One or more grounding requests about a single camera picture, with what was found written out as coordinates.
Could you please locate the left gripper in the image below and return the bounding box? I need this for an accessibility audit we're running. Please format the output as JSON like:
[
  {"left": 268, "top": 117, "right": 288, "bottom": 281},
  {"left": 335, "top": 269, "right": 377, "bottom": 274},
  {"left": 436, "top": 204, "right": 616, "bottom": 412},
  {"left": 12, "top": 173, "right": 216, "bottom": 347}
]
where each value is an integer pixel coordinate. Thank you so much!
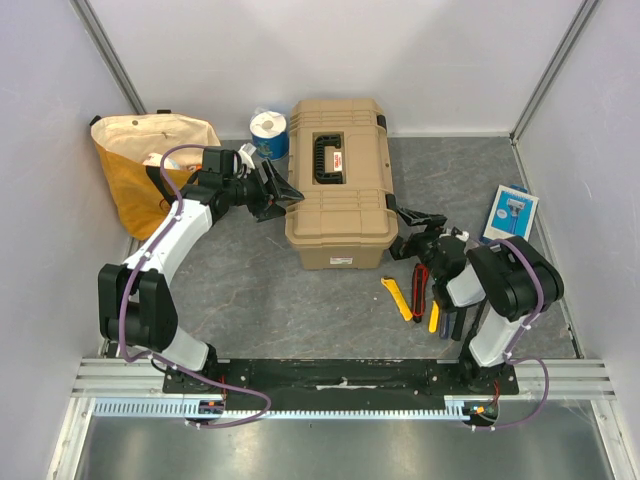
[{"left": 224, "top": 159, "right": 304, "bottom": 223}]

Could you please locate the tan plastic toolbox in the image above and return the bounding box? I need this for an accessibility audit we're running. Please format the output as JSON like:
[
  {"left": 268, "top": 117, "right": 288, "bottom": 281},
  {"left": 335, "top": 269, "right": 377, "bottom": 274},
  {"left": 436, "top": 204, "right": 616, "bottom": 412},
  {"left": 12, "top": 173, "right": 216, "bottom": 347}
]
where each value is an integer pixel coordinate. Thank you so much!
[{"left": 285, "top": 98, "right": 399, "bottom": 270}]

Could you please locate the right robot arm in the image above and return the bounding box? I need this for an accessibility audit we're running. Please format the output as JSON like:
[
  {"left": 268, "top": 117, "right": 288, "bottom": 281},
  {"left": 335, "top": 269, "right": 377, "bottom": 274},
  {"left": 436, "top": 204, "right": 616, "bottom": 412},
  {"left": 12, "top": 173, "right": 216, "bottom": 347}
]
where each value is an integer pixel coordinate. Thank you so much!
[{"left": 389, "top": 207, "right": 564, "bottom": 394}]

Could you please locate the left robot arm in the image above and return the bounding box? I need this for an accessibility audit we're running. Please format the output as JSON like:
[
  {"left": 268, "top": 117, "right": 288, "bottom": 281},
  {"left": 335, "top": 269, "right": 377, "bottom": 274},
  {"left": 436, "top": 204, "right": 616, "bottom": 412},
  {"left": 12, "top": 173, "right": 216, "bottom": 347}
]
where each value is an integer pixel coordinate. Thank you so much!
[{"left": 98, "top": 145, "right": 304, "bottom": 393}]

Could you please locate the red black utility knife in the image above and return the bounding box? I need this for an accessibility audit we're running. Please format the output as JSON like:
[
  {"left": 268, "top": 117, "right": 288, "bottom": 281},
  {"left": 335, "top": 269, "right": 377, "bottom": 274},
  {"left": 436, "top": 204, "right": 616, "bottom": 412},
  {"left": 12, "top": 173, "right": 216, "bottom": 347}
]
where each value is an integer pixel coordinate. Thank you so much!
[{"left": 411, "top": 263, "right": 429, "bottom": 323}]

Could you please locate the yellow utility knife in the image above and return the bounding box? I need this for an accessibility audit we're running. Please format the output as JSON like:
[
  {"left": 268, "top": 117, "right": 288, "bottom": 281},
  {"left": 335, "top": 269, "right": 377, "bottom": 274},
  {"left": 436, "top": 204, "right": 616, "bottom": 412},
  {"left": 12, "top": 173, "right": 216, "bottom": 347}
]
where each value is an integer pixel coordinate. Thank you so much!
[{"left": 381, "top": 277, "right": 413, "bottom": 322}]

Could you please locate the red blue screwdriver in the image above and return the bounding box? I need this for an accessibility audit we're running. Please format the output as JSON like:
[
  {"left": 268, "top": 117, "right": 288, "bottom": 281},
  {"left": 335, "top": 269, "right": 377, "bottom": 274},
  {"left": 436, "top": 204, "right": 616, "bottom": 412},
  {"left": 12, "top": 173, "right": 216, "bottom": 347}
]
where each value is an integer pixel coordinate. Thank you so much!
[{"left": 438, "top": 313, "right": 449, "bottom": 340}]

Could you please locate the blue razor package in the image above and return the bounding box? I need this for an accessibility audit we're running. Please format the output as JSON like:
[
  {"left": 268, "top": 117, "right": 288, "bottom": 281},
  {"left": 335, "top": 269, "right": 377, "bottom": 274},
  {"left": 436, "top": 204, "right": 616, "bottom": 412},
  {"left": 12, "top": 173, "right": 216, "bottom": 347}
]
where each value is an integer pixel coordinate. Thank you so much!
[{"left": 480, "top": 185, "right": 539, "bottom": 243}]

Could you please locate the yellow canvas tote bag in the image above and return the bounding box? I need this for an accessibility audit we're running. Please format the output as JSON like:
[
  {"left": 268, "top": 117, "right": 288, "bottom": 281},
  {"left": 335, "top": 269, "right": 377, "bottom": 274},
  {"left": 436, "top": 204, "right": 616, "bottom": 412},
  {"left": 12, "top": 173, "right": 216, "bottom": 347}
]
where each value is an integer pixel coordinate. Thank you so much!
[{"left": 90, "top": 110, "right": 221, "bottom": 241}]

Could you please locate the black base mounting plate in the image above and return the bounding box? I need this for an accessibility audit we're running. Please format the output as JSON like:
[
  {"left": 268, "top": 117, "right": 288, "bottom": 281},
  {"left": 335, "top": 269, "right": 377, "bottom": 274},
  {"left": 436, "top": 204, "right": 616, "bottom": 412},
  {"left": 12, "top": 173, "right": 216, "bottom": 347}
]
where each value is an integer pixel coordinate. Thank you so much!
[{"left": 162, "top": 357, "right": 520, "bottom": 407}]

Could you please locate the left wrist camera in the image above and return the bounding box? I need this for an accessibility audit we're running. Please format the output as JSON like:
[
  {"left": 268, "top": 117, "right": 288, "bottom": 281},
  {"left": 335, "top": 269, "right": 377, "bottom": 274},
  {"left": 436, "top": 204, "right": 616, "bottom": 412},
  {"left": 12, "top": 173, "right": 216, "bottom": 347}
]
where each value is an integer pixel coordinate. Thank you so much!
[{"left": 236, "top": 143, "right": 256, "bottom": 176}]

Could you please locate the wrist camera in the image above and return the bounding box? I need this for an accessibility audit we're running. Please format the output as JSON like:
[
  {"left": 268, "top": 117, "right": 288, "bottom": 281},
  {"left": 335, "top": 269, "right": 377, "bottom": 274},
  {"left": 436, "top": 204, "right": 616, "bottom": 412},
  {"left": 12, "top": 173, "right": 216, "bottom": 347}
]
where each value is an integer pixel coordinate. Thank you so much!
[
  {"left": 236, "top": 143, "right": 256, "bottom": 176},
  {"left": 446, "top": 227, "right": 470, "bottom": 242}
]

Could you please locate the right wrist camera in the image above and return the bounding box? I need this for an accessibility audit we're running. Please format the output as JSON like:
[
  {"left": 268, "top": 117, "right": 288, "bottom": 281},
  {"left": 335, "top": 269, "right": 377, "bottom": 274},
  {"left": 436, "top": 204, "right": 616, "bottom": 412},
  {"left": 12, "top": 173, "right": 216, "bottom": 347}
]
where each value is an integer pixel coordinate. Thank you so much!
[{"left": 446, "top": 227, "right": 470, "bottom": 242}]

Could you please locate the yellow handle screwdriver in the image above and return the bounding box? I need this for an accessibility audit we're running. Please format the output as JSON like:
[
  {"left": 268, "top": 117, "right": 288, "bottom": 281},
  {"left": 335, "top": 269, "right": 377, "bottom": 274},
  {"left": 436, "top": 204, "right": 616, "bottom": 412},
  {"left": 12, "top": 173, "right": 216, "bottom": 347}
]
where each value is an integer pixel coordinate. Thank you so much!
[{"left": 428, "top": 300, "right": 440, "bottom": 334}]

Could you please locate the black handle hammer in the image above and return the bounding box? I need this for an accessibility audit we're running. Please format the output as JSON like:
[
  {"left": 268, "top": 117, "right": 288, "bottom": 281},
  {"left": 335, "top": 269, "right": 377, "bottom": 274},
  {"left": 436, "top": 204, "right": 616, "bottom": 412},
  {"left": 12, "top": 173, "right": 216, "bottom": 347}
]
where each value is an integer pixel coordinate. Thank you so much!
[{"left": 451, "top": 301, "right": 486, "bottom": 350}]

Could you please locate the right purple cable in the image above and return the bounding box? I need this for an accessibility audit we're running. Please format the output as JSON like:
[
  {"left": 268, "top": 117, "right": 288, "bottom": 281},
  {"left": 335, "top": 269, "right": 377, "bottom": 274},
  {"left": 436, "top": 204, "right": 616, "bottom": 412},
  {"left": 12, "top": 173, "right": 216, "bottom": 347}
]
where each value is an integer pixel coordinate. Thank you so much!
[{"left": 462, "top": 234, "right": 551, "bottom": 431}]

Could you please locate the slotted cable duct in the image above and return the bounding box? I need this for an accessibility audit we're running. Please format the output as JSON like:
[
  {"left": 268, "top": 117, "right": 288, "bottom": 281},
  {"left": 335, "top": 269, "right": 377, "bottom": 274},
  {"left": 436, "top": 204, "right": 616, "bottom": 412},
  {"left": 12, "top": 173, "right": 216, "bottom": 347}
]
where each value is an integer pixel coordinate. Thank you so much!
[{"left": 92, "top": 396, "right": 496, "bottom": 419}]

